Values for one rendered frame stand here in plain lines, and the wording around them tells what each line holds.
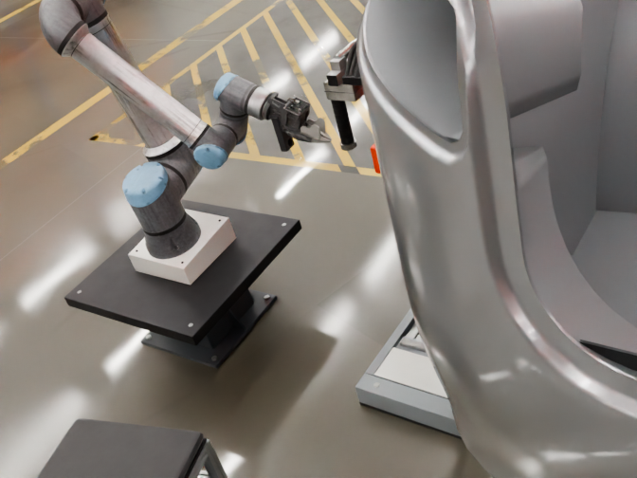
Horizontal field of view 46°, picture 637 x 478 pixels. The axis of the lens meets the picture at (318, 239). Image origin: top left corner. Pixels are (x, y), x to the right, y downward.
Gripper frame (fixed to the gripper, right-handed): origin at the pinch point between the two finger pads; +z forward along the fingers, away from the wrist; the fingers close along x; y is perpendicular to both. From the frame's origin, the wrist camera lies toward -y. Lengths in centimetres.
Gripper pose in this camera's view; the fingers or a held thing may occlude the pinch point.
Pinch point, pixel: (326, 140)
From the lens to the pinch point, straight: 220.5
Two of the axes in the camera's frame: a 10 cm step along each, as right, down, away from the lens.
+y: 1.6, -6.6, -7.4
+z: 8.7, 4.4, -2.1
